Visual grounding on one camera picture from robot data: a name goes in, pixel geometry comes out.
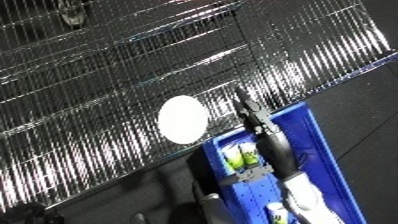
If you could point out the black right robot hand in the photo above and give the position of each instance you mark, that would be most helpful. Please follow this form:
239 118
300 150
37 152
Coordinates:
275 150

